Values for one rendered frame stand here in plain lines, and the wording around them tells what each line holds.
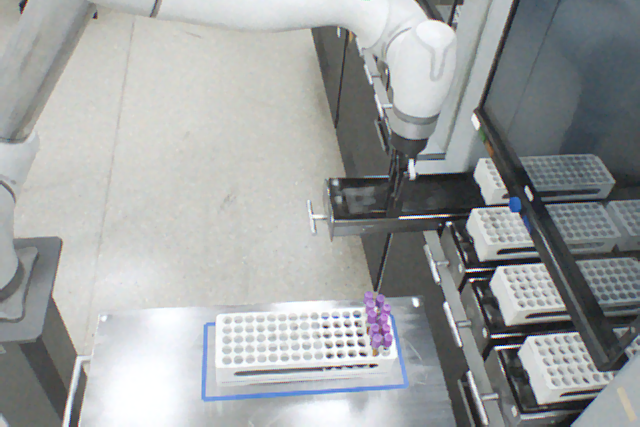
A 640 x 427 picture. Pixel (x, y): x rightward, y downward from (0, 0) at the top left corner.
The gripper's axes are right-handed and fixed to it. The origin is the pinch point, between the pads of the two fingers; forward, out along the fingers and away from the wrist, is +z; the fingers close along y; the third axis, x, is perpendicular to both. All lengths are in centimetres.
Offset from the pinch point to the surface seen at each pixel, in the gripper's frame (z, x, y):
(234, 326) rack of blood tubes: -3.9, 35.3, -30.6
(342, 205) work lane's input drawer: 2.5, 10.9, 1.5
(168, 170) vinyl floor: 84, 60, 101
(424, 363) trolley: 2.3, 2.8, -37.2
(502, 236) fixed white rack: -2.3, -19.1, -13.6
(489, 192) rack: -0.6, -21.8, 0.4
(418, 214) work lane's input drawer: 3.8, -5.9, -1.2
